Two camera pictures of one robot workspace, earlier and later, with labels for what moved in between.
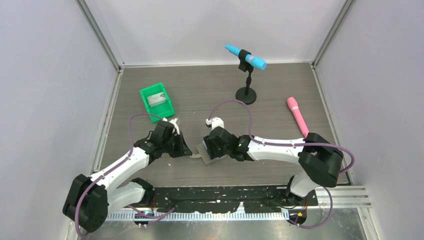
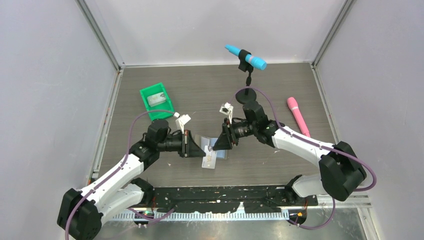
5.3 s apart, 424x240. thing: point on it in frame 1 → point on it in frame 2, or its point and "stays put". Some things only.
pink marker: [292, 103] stays put
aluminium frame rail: [340, 196] stays put
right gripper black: [212, 149] → [224, 142]
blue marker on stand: [253, 60] stays put
